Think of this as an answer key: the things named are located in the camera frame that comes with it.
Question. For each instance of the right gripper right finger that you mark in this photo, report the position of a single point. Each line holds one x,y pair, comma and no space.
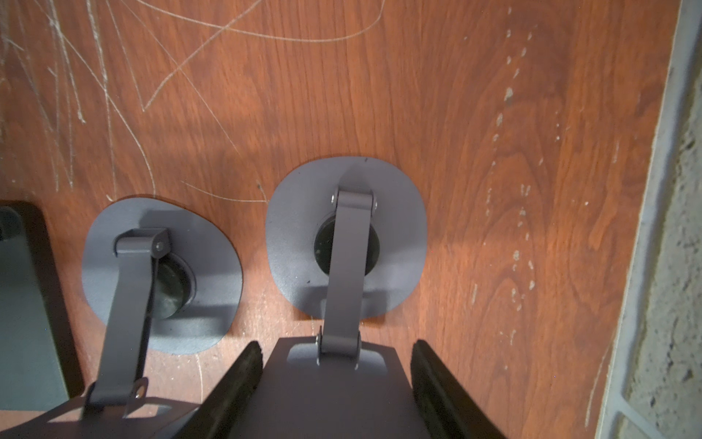
446,407

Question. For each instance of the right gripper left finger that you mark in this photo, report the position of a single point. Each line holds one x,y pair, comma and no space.
227,402

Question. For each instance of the grey phone stand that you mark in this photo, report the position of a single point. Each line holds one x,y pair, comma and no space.
347,239
163,277

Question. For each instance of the black phone stand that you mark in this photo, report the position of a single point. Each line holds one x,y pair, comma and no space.
40,368

